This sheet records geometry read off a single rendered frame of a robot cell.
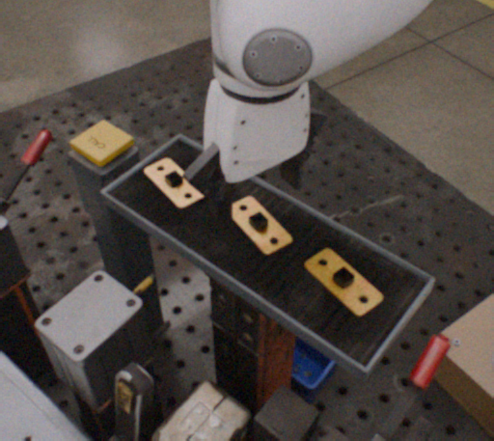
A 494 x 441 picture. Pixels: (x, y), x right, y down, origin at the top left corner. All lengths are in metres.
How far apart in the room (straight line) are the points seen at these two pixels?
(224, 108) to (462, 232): 0.91
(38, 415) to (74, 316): 0.14
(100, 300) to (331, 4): 0.44
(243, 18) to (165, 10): 3.07
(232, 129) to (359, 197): 0.87
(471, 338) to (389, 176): 0.49
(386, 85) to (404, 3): 2.53
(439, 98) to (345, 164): 1.51
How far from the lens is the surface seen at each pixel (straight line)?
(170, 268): 1.24
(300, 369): 1.12
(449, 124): 2.79
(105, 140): 0.82
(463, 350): 1.09
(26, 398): 0.80
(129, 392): 0.67
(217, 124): 0.55
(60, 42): 3.30
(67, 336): 0.70
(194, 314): 1.17
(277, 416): 0.64
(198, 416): 0.66
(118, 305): 0.70
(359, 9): 0.40
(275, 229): 0.69
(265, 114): 0.55
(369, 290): 0.65
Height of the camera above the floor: 1.68
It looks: 46 degrees down
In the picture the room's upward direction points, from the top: straight up
